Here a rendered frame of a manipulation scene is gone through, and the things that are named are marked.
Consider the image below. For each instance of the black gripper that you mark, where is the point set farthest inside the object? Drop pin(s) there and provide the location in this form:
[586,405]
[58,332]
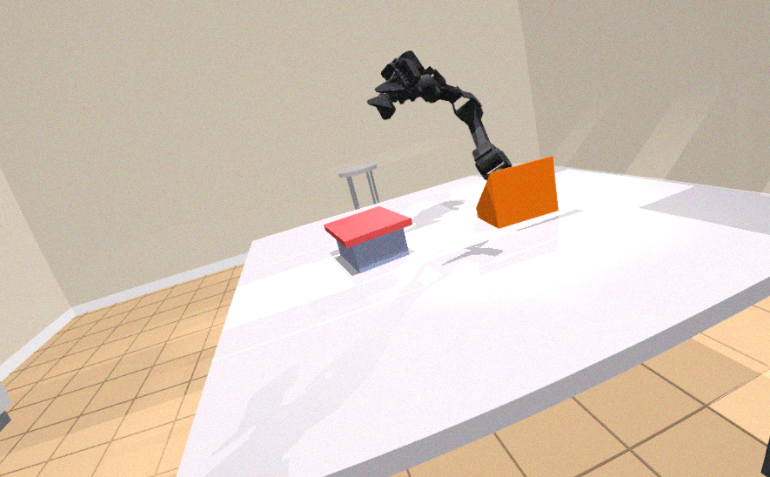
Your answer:
[401,87]

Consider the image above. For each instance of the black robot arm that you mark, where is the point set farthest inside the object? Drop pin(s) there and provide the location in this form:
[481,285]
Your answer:
[486,155]

